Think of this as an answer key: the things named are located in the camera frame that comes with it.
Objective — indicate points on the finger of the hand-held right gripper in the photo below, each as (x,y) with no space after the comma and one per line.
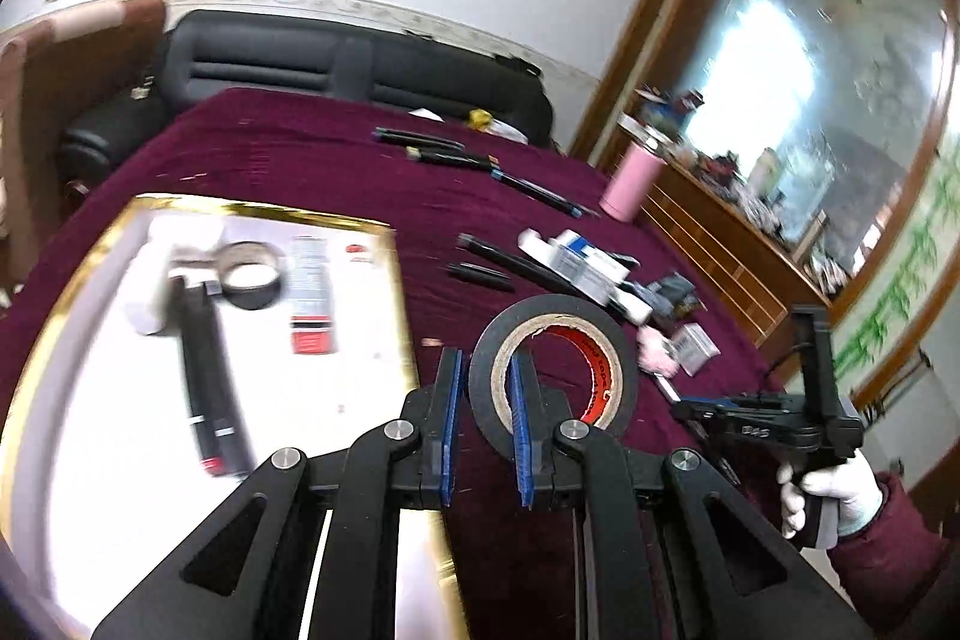
(701,411)

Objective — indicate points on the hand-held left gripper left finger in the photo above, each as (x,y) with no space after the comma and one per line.
(450,422)

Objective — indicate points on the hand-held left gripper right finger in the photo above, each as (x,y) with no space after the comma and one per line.
(521,430)

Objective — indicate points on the pink fluffy puff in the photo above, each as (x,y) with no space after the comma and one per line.
(656,351)

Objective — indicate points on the black snack packet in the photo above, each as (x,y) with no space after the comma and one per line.
(671,293)

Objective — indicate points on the black tape roll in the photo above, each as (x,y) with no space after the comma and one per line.
(555,310)
(251,301)

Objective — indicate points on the small white plastic bottle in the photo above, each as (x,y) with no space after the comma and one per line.
(634,306)

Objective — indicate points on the silver carton with red stripe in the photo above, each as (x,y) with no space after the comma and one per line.
(311,310)

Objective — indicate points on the plain white pill bottle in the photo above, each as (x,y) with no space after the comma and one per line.
(150,316)

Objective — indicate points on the gold-rimmed white box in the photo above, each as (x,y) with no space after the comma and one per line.
(112,422)

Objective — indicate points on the person's right forearm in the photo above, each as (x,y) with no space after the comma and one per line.
(892,557)

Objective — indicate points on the person's right hand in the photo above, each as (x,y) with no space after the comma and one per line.
(855,490)

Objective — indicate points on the small pale printed box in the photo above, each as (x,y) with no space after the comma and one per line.
(694,346)

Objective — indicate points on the black pen with clip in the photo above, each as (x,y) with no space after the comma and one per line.
(480,275)

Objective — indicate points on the wooden cabinet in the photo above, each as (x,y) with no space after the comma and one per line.
(720,235)

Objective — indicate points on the black stick with pale ends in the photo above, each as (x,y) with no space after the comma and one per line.
(510,257)

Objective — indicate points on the white and blue barcode carton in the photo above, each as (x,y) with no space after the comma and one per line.
(585,261)

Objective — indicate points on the pink thermos bottle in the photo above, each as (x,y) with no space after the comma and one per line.
(626,186)

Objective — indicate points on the glass window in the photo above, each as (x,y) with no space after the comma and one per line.
(787,70)

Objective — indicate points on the small yellow object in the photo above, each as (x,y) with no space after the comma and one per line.
(480,120)

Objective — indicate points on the white paper sheet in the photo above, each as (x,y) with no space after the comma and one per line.
(427,115)

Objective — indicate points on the black leather sofa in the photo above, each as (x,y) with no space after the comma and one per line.
(262,63)

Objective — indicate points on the brown armchair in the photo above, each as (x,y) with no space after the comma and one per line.
(75,85)

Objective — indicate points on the green bamboo wall scroll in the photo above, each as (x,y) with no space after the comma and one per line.
(907,295)

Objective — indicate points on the wooden door frame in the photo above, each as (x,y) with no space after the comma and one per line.
(660,10)

